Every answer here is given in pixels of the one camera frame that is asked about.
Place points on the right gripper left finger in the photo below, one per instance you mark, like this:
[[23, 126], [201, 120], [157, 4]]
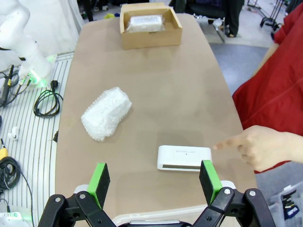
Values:
[[98, 184]]

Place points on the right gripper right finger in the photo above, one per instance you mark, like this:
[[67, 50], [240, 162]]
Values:
[[209, 182]]

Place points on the small white box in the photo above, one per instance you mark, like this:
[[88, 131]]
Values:
[[184, 156]]

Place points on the clock with print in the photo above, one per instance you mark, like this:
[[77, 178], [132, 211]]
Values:
[[145, 22]]

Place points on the person's left forearm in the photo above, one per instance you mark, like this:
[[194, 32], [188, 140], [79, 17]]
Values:
[[298, 147]]

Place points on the bulky bubble wrapped clock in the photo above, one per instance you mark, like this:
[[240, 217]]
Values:
[[106, 113]]

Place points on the person's left hand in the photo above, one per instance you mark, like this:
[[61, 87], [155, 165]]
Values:
[[262, 149]]

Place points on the clear plastic container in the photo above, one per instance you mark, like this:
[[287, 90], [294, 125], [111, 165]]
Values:
[[142, 215]]

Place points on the white ribbed platform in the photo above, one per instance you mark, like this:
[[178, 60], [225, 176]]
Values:
[[35, 146]]

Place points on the clear storage box with parts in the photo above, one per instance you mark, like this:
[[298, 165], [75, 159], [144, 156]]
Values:
[[286, 208]]

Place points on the person in red jacket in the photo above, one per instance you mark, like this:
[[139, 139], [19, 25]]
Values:
[[272, 94]]

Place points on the open brown cardboard box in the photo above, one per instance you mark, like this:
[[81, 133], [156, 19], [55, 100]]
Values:
[[151, 39]]

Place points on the bystander in dark trousers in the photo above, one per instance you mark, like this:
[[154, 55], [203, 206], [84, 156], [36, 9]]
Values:
[[233, 16]]

